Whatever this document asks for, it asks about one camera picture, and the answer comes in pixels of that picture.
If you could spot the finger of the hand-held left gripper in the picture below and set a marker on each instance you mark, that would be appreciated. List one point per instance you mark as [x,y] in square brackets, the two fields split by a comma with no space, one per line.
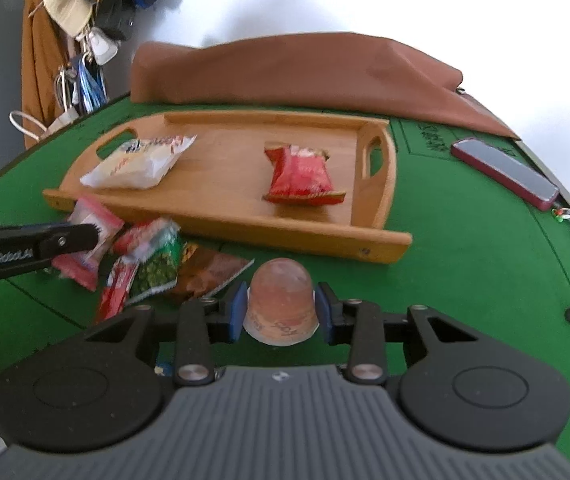
[70,240]

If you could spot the brown cloth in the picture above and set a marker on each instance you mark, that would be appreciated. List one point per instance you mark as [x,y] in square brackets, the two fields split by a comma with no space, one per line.
[290,75]

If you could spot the brown snack packet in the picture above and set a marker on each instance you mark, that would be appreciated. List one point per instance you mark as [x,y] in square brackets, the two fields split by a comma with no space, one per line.
[210,272]

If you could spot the red crinkled snack packet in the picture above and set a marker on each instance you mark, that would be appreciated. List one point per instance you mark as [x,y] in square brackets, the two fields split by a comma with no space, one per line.
[300,177]

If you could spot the small white pouch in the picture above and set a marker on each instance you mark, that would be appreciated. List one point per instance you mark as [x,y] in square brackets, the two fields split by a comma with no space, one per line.
[102,47]

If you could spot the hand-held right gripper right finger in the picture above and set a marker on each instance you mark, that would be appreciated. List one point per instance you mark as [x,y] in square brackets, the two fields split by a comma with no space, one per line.
[326,310]

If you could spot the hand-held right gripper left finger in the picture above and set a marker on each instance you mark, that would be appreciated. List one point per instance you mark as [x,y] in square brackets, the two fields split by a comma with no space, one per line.
[237,310]

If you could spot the wooden tray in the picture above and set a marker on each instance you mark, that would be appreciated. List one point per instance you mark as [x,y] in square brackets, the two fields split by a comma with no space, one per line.
[225,170]

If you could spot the orange brown garment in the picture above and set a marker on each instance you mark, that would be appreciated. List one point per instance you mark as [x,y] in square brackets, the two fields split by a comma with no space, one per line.
[37,60]

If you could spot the green pea snack packet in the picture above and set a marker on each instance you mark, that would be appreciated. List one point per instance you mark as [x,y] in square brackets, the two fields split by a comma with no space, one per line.
[157,272]

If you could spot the red white green snack packet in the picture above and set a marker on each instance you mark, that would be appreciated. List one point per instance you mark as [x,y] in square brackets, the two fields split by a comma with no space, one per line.
[140,237]

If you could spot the pink white snack packet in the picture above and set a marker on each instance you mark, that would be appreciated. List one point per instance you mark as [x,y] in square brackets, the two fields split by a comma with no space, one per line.
[82,272]

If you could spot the orange jelly cup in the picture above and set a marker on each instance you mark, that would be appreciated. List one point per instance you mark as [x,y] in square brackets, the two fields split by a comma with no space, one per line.
[280,300]

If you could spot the black bag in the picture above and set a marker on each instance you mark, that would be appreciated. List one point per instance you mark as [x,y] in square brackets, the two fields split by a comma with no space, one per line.
[110,10]

